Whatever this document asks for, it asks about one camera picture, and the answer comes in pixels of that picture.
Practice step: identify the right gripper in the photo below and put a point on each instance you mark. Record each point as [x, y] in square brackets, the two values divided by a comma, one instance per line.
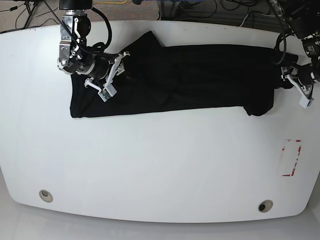
[102, 75]

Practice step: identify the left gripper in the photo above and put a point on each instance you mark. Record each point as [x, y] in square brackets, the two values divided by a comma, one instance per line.
[303, 77]

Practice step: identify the black t-shirt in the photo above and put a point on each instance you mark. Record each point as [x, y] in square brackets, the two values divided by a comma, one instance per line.
[159, 78]

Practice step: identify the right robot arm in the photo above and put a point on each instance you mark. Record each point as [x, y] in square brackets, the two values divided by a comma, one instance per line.
[76, 57]

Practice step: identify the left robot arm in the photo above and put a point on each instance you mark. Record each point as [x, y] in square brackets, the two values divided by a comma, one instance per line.
[300, 18]

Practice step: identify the red tape rectangle marking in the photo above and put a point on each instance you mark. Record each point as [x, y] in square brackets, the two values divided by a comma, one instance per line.
[289, 157]

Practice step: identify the black tripod stand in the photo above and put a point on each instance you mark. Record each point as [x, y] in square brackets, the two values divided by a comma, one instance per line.
[30, 7]

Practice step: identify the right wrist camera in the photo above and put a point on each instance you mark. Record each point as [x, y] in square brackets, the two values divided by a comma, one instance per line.
[107, 93]

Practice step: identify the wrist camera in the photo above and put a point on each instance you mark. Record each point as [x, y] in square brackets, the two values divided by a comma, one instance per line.
[305, 102]
[107, 93]

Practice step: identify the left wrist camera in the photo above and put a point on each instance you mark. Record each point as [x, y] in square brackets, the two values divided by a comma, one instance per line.
[305, 102]

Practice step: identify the right table cable grommet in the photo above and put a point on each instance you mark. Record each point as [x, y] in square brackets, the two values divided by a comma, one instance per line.
[265, 206]

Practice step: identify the table cable grommet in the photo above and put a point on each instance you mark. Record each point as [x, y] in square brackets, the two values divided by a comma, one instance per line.
[45, 196]
[265, 206]

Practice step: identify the left table cable grommet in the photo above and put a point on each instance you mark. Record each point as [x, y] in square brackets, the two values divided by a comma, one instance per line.
[45, 196]

